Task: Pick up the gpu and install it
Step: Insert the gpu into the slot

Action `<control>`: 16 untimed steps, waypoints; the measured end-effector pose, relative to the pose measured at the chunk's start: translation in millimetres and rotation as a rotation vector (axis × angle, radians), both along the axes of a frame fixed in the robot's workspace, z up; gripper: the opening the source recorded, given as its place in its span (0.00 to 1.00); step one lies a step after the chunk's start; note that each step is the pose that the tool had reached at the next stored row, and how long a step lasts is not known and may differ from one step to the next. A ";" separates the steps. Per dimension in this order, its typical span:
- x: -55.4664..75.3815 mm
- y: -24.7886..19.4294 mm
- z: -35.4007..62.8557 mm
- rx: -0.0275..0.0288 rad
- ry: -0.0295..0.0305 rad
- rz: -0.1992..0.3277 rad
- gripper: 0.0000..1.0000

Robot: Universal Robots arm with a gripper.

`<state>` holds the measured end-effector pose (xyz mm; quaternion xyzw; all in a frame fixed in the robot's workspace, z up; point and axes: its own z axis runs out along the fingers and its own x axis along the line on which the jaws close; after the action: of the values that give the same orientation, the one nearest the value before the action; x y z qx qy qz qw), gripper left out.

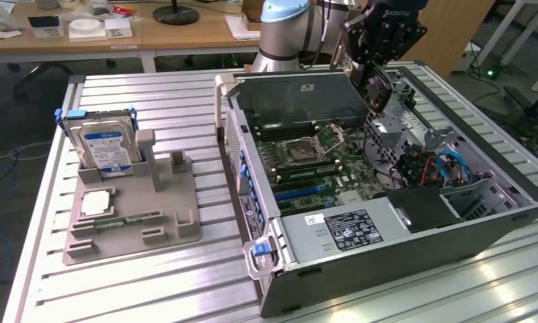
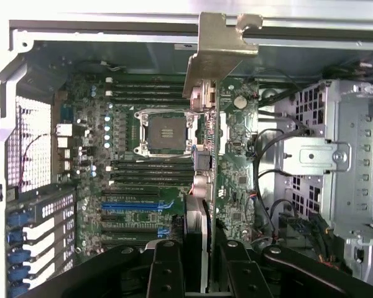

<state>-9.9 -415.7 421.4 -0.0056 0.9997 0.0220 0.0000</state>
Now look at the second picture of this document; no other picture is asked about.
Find black expansion slot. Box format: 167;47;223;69
100;227;169;237
101;188;160;197

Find green motherboard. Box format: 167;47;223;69
53;73;260;250

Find black power connector bundle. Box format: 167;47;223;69
276;198;352;274

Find blue expansion slot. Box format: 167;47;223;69
101;201;175;213

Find black RAM slot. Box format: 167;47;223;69
106;160;195;168
106;77;187;85
106;97;185;106
106;84;187;92
106;172;195;180
106;166;195;174
106;90;186;98
106;178;195;186

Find CPU socket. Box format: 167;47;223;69
132;107;203;156

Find blue slot latch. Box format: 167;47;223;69
7;249;31;265
5;230;23;246
6;212;29;228
8;266;29;282

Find silver coin cell battery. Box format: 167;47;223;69
234;94;249;110

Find perforated metal drive cage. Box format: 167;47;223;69
272;78;373;246

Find open black PC case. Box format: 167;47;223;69
0;18;373;298

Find thin black wire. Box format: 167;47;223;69
252;125;303;220

